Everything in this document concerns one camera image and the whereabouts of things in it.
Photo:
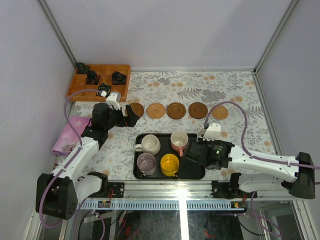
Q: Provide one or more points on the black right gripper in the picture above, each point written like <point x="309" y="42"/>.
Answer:
<point x="202" y="142"/>

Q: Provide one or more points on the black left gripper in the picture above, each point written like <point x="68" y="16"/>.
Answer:
<point x="122" y="117"/>

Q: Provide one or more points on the dark wooden coaster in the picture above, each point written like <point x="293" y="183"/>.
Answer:
<point x="176" y="110"/>
<point x="198" y="110"/>
<point x="137" y="109"/>

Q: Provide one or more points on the woven rattan coaster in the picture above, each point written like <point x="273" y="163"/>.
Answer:
<point x="219" y="112"/>
<point x="156" y="111"/>

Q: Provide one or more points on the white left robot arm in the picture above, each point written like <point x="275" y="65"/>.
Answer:
<point x="58" y="193"/>

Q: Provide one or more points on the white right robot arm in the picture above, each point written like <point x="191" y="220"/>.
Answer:
<point x="294" y="174"/>

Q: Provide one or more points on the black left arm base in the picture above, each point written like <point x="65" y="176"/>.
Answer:
<point x="113" y="190"/>

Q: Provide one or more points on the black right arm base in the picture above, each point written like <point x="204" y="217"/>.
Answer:
<point x="231" y="189"/>

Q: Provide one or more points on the black serving tray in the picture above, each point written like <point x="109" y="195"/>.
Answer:
<point x="188" y="170"/>

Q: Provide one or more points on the pink mug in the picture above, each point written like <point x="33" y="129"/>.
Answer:
<point x="179" y="141"/>

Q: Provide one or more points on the cream white mug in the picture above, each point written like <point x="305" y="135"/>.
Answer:
<point x="149" y="144"/>

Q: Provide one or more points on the yellow enamel mug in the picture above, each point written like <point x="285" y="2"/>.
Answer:
<point x="169" y="165"/>

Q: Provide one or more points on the black green rolled item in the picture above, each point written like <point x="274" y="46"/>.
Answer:
<point x="104" y="90"/>

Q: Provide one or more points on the black rolled item right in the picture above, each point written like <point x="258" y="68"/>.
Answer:
<point x="118" y="78"/>

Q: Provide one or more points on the lilac purple mug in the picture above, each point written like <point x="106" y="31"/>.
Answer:
<point x="146" y="163"/>

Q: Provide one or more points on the wooden compartment tray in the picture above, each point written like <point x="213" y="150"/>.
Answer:
<point x="105" y="72"/>

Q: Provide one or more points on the purple princess print cloth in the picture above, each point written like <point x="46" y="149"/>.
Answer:
<point x="67" y="139"/>

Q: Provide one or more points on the black rolled item corner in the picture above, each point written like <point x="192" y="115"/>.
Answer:
<point x="80" y="65"/>

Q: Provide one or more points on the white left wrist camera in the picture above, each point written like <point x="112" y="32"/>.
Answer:
<point x="112" y="99"/>

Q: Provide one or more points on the left aluminium frame post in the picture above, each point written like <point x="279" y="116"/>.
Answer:
<point x="57" y="31"/>

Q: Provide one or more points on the aluminium frame post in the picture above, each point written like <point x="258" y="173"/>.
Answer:
<point x="57" y="31"/>
<point x="280" y="27"/>

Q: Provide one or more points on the right aluminium frame post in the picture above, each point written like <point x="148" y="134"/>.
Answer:
<point x="280" y="27"/>

